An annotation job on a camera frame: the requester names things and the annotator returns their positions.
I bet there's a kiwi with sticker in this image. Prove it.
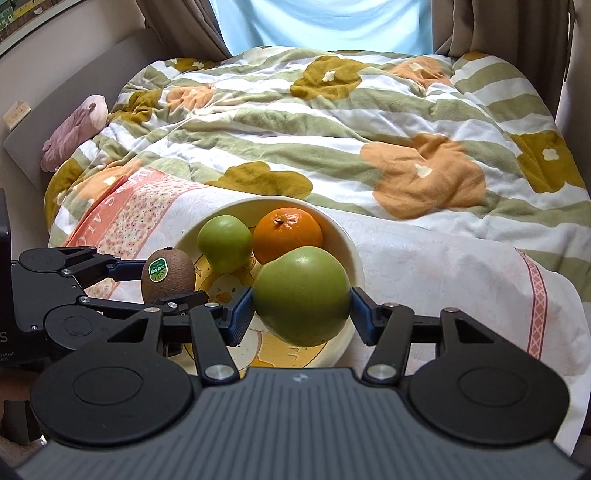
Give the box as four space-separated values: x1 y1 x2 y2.
141 247 195 303

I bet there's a green apple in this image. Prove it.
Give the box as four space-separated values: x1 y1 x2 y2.
252 246 351 347
197 215 252 274

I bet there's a green apple front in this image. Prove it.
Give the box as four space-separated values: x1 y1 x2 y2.
252 246 351 347

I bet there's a large orange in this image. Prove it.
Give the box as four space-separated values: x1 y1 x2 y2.
252 207 324 265

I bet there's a pink plush toy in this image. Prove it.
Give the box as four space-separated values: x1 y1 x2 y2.
40 95 108 172

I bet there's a pink floral towel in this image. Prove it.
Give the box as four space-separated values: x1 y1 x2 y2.
51 167 590 452

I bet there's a floral striped duvet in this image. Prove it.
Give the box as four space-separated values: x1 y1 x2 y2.
44 47 590 300

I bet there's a brown curtain left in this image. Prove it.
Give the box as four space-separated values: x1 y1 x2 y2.
136 0 231 62

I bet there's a brown curtain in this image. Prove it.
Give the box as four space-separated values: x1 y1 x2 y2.
136 0 231 62
431 0 575 114

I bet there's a light blue window cloth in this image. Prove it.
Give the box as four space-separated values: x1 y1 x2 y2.
211 0 433 55

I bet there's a brown curtain right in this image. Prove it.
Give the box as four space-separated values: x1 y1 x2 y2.
431 0 575 114

